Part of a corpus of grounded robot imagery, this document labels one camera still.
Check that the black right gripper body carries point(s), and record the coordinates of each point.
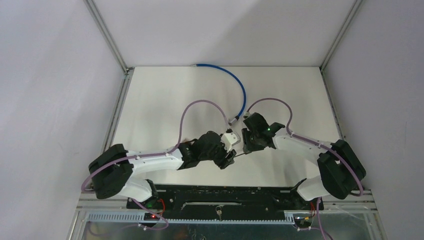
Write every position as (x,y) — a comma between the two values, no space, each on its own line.
(251,142)

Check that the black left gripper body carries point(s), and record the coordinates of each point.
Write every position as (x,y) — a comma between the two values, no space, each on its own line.
(220,154)

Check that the padlock key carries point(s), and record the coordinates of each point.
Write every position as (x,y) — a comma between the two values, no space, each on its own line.
(218,210)

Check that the black cable lock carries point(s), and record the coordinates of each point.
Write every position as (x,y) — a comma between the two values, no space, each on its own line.
(241,154)

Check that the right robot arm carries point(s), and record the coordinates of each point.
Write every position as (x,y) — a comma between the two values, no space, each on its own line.
(340,170)

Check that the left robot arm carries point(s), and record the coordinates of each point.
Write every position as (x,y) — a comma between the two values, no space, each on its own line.
(117,171)

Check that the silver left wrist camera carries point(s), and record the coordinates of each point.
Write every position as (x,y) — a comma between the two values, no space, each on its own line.
(230,140)

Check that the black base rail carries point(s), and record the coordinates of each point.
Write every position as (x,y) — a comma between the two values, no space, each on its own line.
(238,203)

